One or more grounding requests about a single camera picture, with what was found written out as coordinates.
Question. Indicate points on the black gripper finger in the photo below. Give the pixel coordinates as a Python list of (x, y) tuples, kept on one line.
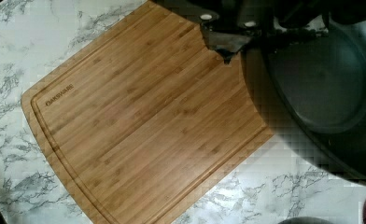
[(227, 35)]

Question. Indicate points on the dark grey bowl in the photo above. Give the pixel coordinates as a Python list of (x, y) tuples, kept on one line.
[(313, 96)]

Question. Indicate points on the bamboo cutting board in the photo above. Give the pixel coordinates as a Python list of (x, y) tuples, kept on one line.
[(143, 121)]

